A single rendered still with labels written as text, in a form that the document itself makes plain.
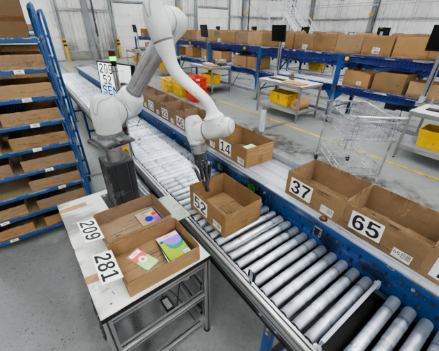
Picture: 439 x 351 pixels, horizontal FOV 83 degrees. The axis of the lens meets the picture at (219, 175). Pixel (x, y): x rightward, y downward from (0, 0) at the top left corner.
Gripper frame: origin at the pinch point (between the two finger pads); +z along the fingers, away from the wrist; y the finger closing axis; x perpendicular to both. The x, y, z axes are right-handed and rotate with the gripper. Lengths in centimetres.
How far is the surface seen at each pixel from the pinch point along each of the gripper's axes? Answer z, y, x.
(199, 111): -45, -78, -124
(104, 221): 11, 54, -40
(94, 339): 90, 82, -49
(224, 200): 20.7, -20.9, -16.8
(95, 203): 4, 54, -65
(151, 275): 26, 47, 17
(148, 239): 21.5, 38.1, -11.1
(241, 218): 22.8, -11.8, 12.6
